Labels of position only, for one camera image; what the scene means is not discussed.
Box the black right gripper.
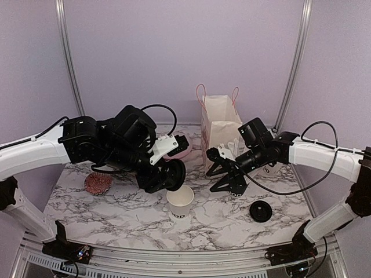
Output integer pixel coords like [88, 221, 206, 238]
[206, 144, 267, 192]

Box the white paper coffee cup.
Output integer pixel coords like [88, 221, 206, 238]
[166, 185, 194, 219]

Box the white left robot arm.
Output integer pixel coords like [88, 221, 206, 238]
[1, 105, 185, 258]

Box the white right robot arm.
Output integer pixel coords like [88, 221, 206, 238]
[206, 118, 370, 259]

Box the white paper takeout bag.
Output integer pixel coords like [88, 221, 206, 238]
[196, 84, 242, 171]

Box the black cup holding straws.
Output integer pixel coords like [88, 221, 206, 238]
[228, 186, 248, 199]

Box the bundle of white wrapped straws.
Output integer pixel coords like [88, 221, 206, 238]
[219, 138, 249, 159]

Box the pink round plate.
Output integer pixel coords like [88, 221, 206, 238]
[163, 141, 192, 160]

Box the black plastic cup lid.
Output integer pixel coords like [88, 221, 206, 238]
[249, 200, 272, 223]

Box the red patterned small bowl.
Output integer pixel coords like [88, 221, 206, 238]
[84, 172, 113, 195]

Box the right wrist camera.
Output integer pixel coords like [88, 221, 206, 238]
[206, 146, 235, 162]

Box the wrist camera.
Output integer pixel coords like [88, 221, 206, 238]
[206, 146, 235, 162]
[148, 135, 190, 166]

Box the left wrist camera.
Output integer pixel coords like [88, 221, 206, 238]
[148, 135, 190, 166]

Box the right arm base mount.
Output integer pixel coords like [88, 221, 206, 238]
[264, 243, 318, 266]

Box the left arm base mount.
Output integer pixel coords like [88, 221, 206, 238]
[42, 221, 93, 264]

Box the aluminium front rail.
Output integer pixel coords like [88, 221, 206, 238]
[10, 233, 349, 277]

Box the right aluminium frame post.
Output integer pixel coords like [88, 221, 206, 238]
[274, 0, 313, 130]

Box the aluminium frame post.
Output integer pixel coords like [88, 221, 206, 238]
[55, 0, 85, 116]
[274, 0, 313, 130]

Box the left aluminium frame post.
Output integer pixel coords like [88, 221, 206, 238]
[55, 0, 85, 116]

